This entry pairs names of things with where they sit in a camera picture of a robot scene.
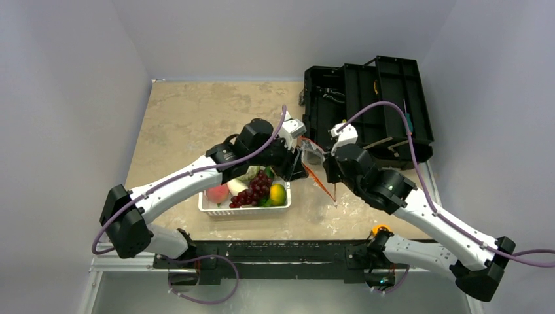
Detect black base frame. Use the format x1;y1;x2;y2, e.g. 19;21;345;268
153;233;406;291

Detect pink peach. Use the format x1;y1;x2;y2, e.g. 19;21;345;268
205;184;230;204

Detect white radish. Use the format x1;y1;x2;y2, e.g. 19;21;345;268
226;179;248;196

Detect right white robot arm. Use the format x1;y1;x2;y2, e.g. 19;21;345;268
323;144;516;302

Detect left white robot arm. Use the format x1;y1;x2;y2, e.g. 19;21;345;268
99;118;308;268

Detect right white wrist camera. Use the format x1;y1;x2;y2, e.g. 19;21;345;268
329;122;358;156

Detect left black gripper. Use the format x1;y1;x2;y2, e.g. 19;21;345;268
248;133;308;181

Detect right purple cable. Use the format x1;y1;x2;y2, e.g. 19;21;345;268
336;101;555;268

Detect orange fruit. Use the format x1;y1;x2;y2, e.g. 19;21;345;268
268;184;287;207

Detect white plastic basket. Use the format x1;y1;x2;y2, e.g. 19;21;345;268
198;177;291;217

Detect clear zip top bag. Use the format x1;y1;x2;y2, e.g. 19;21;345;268
298;136;338;207

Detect green cabbage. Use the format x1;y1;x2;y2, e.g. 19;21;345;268
237;166;260;181

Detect green cucumber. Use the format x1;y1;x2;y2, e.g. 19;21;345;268
264;167;276;180

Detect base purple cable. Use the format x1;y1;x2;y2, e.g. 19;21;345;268
166;252;242;305

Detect purple grape bunch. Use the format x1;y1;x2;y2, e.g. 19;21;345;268
230;170;274;208

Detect black open toolbox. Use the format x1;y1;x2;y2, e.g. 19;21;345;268
300;56;434;170

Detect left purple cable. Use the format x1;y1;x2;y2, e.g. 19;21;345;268
91;105;288;256

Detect black pliers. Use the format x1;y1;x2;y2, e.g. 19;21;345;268
317;87;346;104

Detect green handled screwdriver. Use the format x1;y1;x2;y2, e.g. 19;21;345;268
403;99;414;134

